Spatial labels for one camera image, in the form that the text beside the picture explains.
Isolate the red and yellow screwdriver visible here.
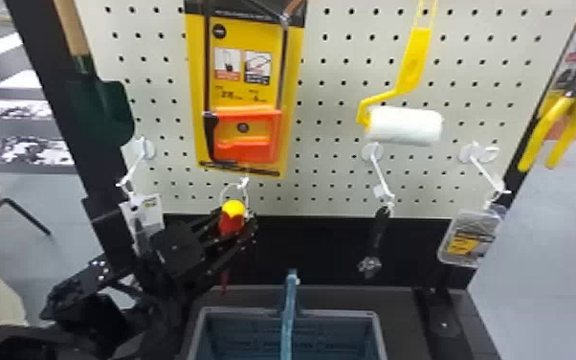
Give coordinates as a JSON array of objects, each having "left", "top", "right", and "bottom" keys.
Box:
[{"left": 216, "top": 198, "right": 249, "bottom": 296}]

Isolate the black wrench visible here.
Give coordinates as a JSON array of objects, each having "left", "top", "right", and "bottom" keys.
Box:
[{"left": 357, "top": 202, "right": 394, "bottom": 281}]

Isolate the white pegboard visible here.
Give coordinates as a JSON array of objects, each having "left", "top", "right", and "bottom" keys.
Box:
[{"left": 4, "top": 0, "right": 576, "bottom": 360}]

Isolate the black tool on white card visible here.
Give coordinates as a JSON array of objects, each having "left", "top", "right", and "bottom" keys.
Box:
[{"left": 118, "top": 192, "right": 166, "bottom": 256}]

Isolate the clear packet with yellow label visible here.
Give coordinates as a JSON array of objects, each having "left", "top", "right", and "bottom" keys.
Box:
[{"left": 436, "top": 204, "right": 508, "bottom": 269}]

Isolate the blue basket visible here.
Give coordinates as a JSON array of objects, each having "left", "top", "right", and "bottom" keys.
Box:
[{"left": 186, "top": 267, "right": 389, "bottom": 360}]

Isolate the hacksaw on yellow card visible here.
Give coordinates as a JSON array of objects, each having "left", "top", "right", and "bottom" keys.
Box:
[{"left": 183, "top": 0, "right": 309, "bottom": 180}]

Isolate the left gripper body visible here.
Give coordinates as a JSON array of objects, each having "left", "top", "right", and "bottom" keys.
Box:
[{"left": 134, "top": 249, "right": 217, "bottom": 304}]

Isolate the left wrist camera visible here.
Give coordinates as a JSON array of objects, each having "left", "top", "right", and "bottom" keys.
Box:
[{"left": 148, "top": 222, "right": 206, "bottom": 276}]

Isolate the green shovel with wooden handle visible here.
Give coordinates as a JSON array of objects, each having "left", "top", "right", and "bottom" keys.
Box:
[{"left": 53, "top": 0, "right": 137, "bottom": 148}]

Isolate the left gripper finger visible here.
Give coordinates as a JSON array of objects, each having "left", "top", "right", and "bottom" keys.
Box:
[
  {"left": 187, "top": 210, "right": 225, "bottom": 247},
  {"left": 201, "top": 214, "right": 260, "bottom": 277}
]

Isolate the yellow paint roller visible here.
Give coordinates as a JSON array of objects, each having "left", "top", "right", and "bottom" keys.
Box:
[{"left": 355, "top": 0, "right": 445, "bottom": 148}]

